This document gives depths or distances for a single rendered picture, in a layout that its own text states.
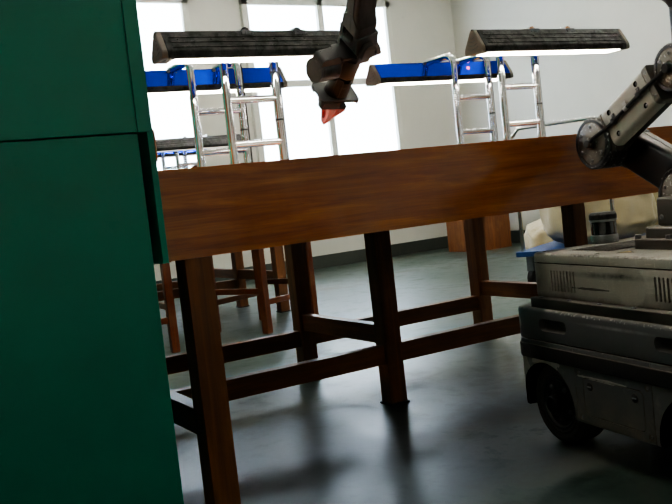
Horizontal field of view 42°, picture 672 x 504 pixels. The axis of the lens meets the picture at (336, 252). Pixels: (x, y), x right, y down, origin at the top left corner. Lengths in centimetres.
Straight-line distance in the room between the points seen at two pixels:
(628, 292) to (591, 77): 606
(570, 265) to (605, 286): 13
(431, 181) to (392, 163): 12
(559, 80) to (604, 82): 51
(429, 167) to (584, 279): 45
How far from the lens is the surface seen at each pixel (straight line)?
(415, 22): 904
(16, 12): 175
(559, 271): 219
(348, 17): 194
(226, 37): 226
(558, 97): 826
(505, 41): 272
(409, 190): 209
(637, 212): 546
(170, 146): 535
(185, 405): 202
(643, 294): 198
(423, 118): 890
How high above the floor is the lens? 68
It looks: 4 degrees down
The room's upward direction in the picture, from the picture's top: 6 degrees counter-clockwise
